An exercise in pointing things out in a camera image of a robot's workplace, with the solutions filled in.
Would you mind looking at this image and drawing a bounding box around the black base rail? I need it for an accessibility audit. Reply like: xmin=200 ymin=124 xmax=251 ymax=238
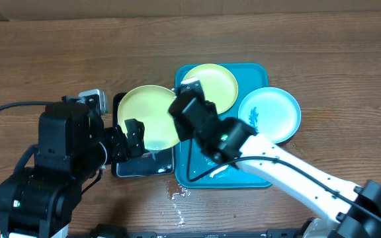
xmin=89 ymin=224 xmax=303 ymax=238

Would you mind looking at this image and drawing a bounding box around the light blue plate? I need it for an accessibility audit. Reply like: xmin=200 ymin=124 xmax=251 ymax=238
xmin=237 ymin=87 xmax=302 ymax=143

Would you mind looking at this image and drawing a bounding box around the black water tray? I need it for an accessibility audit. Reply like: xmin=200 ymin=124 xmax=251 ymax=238
xmin=112 ymin=93 xmax=175 ymax=178

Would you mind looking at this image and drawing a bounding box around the yellow-green plate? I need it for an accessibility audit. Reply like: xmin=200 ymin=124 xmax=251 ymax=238
xmin=116 ymin=85 xmax=179 ymax=151
xmin=184 ymin=63 xmax=238 ymax=114

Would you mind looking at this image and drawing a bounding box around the cardboard backdrop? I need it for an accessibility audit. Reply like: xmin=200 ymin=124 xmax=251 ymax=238
xmin=0 ymin=0 xmax=381 ymax=21

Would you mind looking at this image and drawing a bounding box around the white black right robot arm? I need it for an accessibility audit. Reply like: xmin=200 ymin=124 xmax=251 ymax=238
xmin=169 ymin=87 xmax=381 ymax=237

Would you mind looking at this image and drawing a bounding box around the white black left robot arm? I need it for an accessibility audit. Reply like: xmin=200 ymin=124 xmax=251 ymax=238
xmin=0 ymin=97 xmax=144 ymax=237

